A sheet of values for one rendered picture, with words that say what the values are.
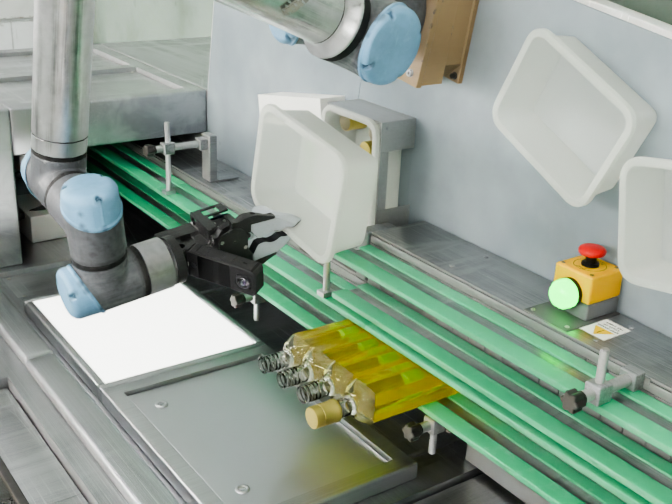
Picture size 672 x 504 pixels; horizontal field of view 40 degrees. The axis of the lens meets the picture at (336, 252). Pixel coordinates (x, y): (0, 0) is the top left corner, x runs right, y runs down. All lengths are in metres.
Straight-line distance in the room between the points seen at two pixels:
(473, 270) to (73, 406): 0.72
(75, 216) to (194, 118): 1.20
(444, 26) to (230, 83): 0.86
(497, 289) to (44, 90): 0.72
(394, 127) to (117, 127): 0.85
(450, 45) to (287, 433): 0.69
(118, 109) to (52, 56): 1.04
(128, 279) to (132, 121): 1.07
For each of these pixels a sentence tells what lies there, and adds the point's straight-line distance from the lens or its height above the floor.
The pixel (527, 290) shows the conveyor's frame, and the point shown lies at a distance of 1.47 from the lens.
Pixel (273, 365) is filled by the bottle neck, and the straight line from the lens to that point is 1.52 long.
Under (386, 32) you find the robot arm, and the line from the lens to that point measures 1.30.
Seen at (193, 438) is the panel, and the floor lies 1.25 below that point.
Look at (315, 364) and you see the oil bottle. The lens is 1.49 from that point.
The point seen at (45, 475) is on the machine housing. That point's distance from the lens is 1.60.
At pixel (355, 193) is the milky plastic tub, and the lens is 1.31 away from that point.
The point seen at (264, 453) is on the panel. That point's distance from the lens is 1.53.
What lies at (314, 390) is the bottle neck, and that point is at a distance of 1.43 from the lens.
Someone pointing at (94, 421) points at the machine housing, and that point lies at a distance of 1.64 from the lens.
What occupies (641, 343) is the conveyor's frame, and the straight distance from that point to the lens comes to 1.36.
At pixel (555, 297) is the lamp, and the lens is 1.38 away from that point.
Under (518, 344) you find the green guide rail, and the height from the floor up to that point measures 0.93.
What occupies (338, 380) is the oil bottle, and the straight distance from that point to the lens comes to 1.44.
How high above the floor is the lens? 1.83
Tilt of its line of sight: 33 degrees down
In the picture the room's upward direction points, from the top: 103 degrees counter-clockwise
